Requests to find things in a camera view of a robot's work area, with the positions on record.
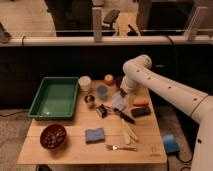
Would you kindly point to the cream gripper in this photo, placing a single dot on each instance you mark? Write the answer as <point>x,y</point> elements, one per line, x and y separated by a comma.
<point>130,99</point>

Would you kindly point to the blue sponge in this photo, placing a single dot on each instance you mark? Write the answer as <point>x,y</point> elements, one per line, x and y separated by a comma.
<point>94,135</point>

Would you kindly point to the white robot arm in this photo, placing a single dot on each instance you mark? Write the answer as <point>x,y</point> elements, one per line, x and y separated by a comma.
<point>194,103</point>

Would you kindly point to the green plastic tray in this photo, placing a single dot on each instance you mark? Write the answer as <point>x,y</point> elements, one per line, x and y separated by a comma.
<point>55,99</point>

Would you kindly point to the carrot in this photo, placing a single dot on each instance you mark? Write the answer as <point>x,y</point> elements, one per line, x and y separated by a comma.
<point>140,102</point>

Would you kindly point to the clear plastic bag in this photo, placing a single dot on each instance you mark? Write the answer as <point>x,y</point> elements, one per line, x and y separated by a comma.
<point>118,101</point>

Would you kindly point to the black rectangular block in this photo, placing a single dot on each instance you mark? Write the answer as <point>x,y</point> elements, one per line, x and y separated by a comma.
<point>142,111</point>

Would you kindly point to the purple bowl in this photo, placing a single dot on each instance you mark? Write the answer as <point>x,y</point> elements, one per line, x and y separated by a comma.
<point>118,82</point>

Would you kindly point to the blue cup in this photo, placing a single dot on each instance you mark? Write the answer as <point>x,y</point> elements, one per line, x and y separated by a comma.
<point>102,92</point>

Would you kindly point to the black binder clip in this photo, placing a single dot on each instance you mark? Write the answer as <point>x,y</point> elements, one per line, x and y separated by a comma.
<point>102,111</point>

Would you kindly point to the cream spatula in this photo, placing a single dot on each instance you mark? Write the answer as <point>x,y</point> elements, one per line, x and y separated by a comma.
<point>128,133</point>

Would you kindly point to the wooden table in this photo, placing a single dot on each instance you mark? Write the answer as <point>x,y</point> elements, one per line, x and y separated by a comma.
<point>75,150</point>

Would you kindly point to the small metal cup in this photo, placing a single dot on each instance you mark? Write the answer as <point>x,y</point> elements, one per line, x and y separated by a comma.
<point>90,100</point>

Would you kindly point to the white cup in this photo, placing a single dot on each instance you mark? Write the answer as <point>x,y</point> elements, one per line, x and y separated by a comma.
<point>85,83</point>

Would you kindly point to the silver fork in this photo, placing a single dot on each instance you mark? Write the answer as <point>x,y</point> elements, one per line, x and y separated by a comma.
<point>114,147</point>

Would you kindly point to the blue tape roll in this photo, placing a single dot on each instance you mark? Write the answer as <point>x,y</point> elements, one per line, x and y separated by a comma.
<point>170,144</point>

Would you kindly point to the office chair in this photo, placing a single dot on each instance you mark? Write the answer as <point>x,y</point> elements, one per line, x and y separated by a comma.
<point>111,17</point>

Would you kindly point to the dark red bowl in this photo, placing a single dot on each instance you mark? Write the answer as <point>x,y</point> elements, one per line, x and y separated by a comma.
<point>53,136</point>

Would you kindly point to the black handled knife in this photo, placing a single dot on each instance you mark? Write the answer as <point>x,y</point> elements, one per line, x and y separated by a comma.
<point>121,114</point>

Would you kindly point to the white partition rail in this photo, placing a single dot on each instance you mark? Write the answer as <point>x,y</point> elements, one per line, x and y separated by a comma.
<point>106,41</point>

